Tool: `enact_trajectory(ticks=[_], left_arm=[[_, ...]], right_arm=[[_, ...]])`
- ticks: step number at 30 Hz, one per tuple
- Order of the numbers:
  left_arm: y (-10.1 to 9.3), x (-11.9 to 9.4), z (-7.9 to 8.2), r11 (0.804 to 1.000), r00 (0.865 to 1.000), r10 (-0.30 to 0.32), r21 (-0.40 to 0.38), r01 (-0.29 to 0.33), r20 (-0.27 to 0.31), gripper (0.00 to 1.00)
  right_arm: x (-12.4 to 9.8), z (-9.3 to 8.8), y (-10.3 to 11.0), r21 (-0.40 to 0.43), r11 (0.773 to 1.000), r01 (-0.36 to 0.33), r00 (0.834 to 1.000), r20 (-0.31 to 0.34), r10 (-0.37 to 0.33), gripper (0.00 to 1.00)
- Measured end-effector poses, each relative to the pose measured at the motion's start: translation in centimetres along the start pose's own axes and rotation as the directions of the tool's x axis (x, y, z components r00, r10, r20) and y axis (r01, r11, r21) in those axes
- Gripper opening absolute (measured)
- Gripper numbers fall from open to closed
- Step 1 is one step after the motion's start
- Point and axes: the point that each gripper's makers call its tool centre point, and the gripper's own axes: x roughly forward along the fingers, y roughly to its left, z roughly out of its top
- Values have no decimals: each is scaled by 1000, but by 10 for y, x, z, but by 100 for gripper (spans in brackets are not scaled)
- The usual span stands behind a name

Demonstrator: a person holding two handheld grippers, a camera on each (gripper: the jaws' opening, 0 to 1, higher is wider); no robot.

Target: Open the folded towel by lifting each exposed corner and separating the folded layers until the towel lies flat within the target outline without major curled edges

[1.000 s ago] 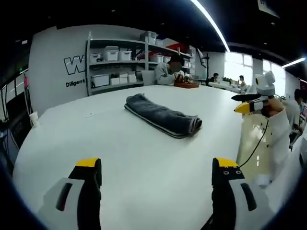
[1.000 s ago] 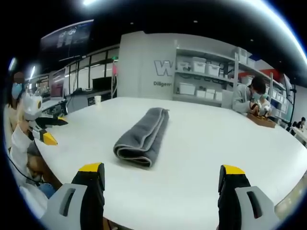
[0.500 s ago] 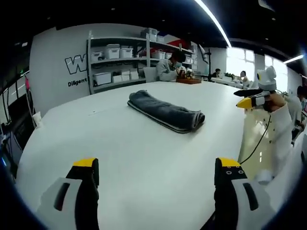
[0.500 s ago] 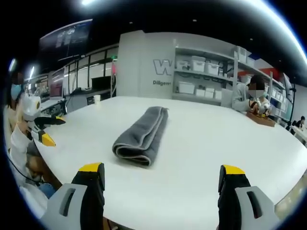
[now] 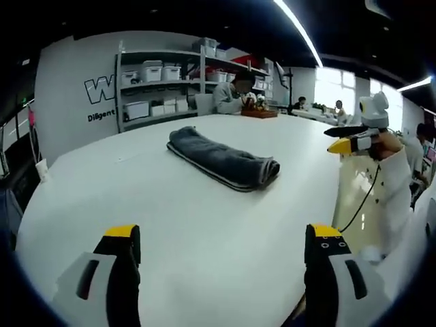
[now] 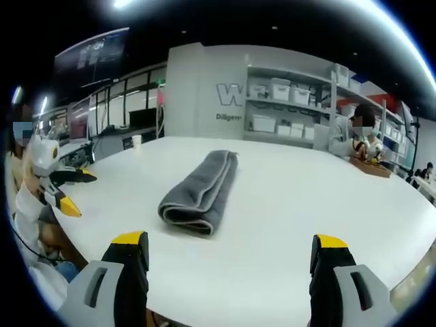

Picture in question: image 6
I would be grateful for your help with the overhead dark display screen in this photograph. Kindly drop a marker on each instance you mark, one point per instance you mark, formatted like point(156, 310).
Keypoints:
point(92, 54)

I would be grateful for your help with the person's left hand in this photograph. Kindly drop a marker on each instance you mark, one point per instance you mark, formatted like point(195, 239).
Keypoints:
point(32, 186)

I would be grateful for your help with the black computer monitor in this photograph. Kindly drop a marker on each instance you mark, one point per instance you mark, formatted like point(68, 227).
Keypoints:
point(143, 118)

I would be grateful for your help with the red hanging cloth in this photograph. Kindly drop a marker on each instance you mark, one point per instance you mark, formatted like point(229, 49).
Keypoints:
point(161, 97)

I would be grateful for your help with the white paper cup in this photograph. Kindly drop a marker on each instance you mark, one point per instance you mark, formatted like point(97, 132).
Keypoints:
point(136, 142)

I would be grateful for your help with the grey towel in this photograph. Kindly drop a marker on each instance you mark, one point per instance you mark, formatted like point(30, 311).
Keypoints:
point(201, 190)

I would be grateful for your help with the white workbench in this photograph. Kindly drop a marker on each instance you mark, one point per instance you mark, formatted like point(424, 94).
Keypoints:
point(73, 150)

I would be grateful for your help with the wooden tray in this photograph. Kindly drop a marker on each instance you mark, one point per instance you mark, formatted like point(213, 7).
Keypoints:
point(369, 168)

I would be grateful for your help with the grey metal shelf rack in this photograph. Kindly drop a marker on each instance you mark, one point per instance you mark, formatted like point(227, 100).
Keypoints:
point(385, 116)
point(334, 102)

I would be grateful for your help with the large dark red screen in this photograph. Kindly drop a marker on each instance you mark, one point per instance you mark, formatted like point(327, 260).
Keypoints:
point(80, 117)

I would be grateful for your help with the grey storage shelf with boxes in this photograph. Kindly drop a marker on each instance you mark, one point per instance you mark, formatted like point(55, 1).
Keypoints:
point(281, 88)

